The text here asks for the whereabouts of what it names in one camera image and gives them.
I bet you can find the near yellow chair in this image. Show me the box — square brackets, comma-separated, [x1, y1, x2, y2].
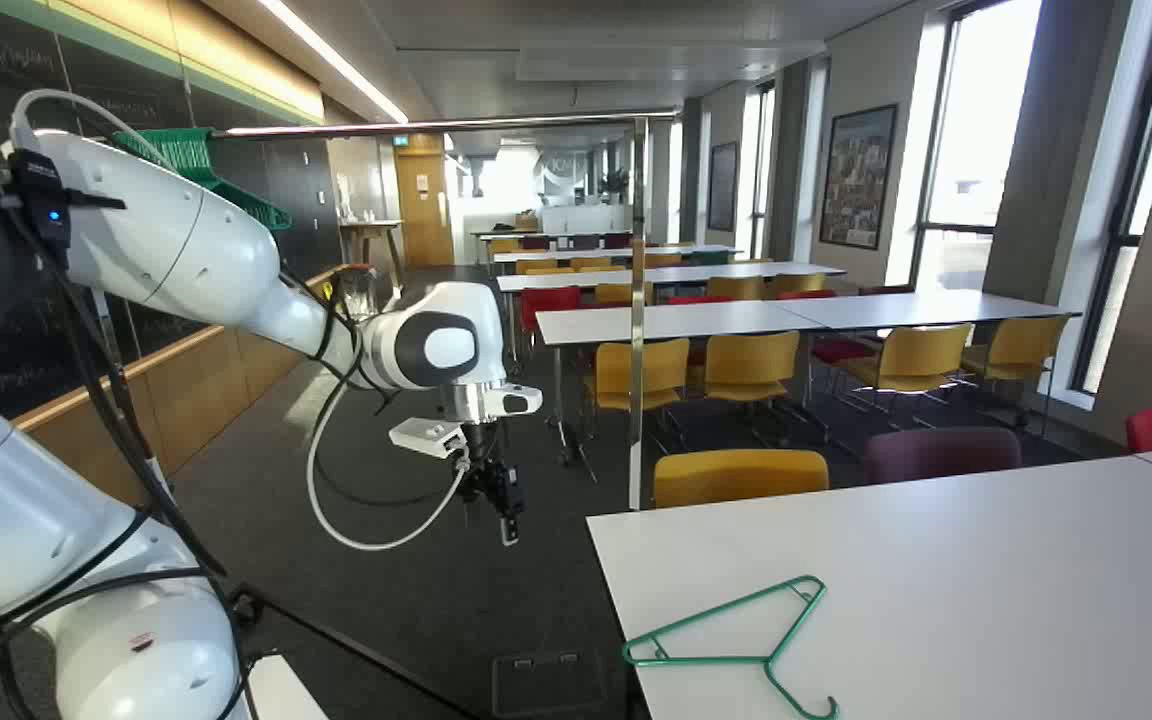
[653, 447, 830, 506]

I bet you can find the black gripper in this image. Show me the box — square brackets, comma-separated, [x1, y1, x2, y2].
[459, 422, 523, 546]

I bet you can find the long white table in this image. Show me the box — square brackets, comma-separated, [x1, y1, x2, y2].
[531, 286, 1085, 462]

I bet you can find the wooden door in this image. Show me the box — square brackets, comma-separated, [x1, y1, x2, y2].
[398, 131, 452, 266]

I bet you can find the purple chair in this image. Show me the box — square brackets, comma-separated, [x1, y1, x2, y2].
[864, 426, 1025, 480]

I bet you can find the bundle of green hangers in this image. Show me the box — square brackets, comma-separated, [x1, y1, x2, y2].
[111, 127, 293, 231]

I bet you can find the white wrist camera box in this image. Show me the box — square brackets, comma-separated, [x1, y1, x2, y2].
[390, 416, 470, 461]

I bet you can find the yellow chair under table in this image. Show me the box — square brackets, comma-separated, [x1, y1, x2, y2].
[593, 340, 690, 411]
[844, 323, 968, 396]
[966, 315, 1063, 383]
[699, 330, 801, 404]

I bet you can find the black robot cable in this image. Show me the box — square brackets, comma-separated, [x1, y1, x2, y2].
[0, 73, 492, 720]

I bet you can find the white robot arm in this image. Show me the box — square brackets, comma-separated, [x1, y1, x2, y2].
[0, 119, 546, 720]

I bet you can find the framed wall picture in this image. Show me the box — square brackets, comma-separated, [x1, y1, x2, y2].
[819, 102, 899, 251]

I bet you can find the green coat hanger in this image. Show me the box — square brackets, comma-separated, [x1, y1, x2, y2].
[622, 577, 842, 720]

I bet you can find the silver clothes rail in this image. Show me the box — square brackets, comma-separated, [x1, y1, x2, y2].
[216, 107, 677, 511]

